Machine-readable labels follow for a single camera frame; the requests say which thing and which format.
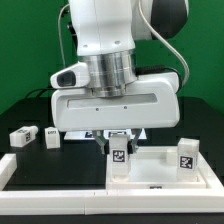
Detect black cables at base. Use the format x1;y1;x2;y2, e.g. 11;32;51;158
24;87;54;99

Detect grey cable hanging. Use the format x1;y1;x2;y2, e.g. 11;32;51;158
57;3;72;71

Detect white U-shaped obstacle fence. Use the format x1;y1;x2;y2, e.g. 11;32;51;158
0;154;224;215

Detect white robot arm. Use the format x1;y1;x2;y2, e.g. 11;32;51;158
50;0;189;149

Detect white square table top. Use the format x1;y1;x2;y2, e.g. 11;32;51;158
106;146;206;190

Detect white tag sheet with markers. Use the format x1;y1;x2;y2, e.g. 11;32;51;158
63;129;147;142

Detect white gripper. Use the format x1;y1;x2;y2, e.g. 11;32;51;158
50;63;180;154

